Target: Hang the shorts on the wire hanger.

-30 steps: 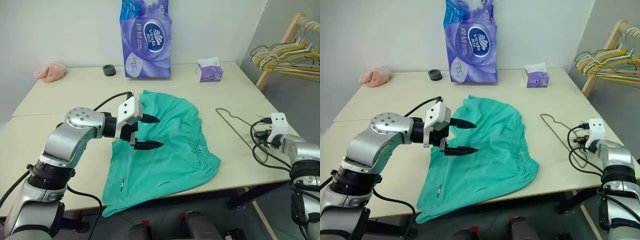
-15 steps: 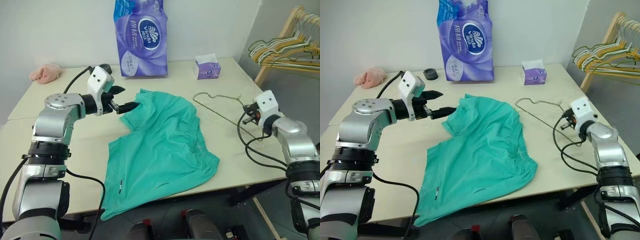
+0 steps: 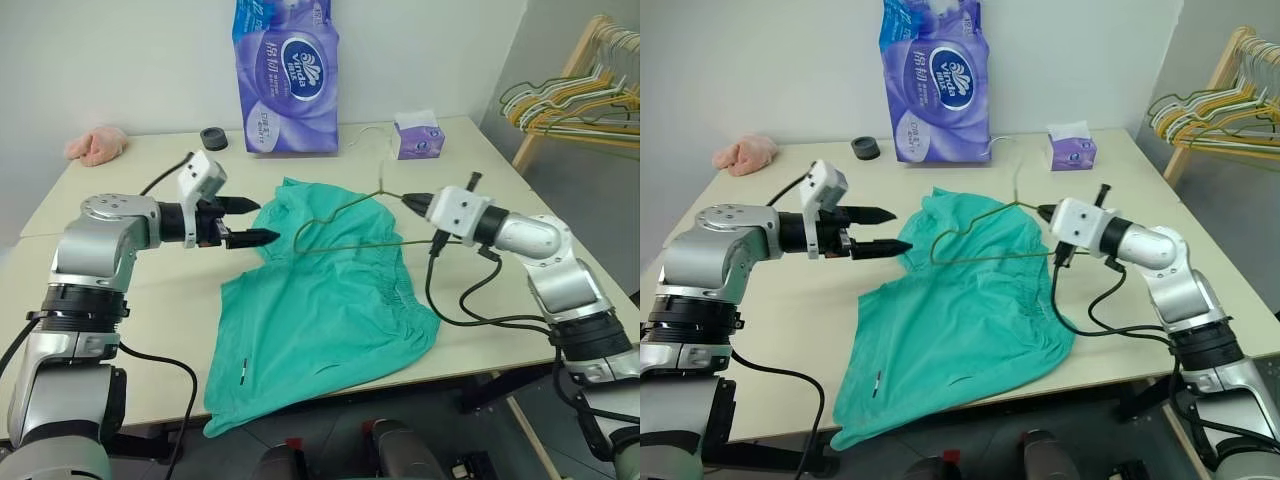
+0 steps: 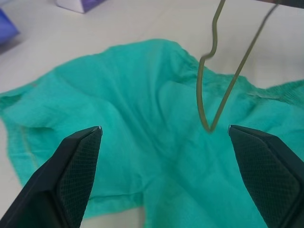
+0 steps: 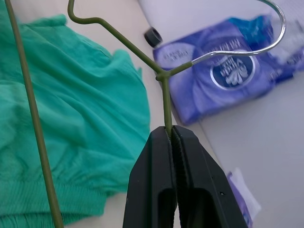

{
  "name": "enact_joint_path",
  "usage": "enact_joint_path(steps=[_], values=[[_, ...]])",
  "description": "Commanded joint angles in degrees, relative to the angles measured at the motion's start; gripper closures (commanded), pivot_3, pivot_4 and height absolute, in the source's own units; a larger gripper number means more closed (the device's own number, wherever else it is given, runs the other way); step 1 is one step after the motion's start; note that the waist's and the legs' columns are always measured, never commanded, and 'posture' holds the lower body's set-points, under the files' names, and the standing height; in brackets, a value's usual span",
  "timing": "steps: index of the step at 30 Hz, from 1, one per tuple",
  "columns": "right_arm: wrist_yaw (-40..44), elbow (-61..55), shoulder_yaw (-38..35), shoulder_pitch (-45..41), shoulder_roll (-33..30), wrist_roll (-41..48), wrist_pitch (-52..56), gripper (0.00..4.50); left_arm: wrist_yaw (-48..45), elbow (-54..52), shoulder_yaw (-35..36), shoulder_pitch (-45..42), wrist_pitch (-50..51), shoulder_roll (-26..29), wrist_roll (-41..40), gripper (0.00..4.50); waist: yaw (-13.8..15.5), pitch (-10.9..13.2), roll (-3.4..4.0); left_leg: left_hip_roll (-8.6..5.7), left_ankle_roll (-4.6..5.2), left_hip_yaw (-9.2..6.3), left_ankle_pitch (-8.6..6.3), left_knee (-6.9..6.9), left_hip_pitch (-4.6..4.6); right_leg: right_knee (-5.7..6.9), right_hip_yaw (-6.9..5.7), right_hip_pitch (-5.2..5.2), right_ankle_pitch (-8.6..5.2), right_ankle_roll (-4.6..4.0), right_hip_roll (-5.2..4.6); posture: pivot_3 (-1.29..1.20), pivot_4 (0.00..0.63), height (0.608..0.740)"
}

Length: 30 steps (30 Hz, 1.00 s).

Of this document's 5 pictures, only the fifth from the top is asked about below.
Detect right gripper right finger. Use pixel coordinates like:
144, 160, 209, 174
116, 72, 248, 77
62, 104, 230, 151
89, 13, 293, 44
172, 126, 249, 228

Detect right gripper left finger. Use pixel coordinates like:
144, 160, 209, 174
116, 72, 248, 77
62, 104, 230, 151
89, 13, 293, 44
122, 125, 178, 228

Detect olive green wire hanger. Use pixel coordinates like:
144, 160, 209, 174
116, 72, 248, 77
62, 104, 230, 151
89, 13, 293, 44
4, 0, 287, 228

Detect green shorts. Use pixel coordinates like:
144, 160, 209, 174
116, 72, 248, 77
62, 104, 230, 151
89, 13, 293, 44
0, 0, 152, 228

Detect small purple tissue pack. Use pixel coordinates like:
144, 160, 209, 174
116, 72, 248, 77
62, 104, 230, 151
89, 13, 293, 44
225, 167, 262, 228

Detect purple tissue multipack bag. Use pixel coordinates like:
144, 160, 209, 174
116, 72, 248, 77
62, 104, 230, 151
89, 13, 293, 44
152, 14, 304, 126

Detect small black round cup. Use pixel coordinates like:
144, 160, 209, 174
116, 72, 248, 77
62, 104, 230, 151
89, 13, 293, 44
143, 27, 163, 47

